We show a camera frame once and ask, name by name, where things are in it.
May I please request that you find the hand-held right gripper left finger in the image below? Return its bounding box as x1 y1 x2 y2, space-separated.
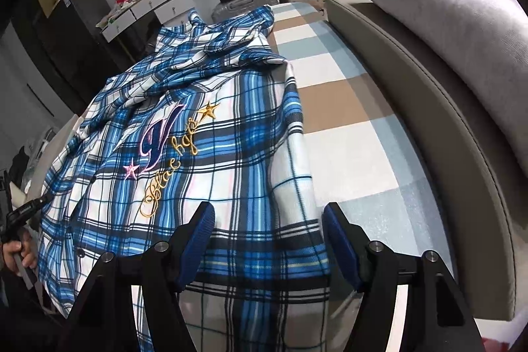
58 201 217 352

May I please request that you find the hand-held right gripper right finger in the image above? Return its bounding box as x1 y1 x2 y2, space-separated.
322 202 485 352

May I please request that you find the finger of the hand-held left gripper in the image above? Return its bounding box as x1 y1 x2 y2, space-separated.
27 194 56 212

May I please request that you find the blue plaid shirt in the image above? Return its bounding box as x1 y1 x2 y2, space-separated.
37 5 333 352

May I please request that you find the person's left forearm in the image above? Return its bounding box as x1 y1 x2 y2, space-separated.
0 265 67 352

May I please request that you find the person's left hand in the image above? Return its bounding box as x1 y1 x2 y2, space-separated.
3 232 39 272

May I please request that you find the checkered blanket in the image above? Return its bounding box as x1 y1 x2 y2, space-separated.
49 1 458 352

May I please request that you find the black cabinet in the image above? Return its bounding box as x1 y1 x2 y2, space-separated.
12 0 137 117

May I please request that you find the grey upholstered headboard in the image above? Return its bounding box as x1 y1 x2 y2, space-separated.
325 0 518 322

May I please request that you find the white desk with drawers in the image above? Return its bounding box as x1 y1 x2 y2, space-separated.
97 0 201 43

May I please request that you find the silver suitcase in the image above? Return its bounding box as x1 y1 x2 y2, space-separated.
211 0 281 23

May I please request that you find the white pillow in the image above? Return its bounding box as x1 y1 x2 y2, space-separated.
351 0 528 188

